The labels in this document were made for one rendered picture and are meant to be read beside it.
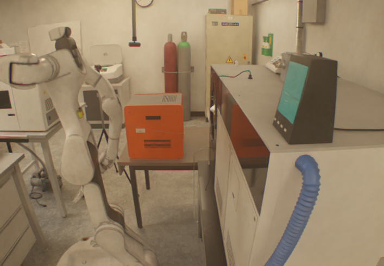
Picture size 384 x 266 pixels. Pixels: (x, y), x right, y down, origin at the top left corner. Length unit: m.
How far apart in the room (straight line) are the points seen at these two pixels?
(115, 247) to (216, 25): 3.81
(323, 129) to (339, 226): 0.27
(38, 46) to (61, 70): 4.64
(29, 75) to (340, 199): 0.93
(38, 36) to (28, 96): 3.47
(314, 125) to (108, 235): 1.10
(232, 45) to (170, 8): 1.32
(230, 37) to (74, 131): 3.73
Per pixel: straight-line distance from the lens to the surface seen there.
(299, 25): 2.93
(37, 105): 2.23
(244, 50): 4.56
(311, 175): 0.47
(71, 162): 1.13
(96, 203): 1.29
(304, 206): 0.49
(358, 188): 0.64
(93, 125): 4.78
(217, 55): 4.49
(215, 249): 1.22
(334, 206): 0.63
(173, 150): 1.94
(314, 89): 0.50
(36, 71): 0.89
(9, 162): 1.89
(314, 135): 0.52
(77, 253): 1.84
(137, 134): 1.92
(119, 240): 1.37
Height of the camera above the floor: 1.64
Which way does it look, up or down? 20 degrees down
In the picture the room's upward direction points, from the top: straight up
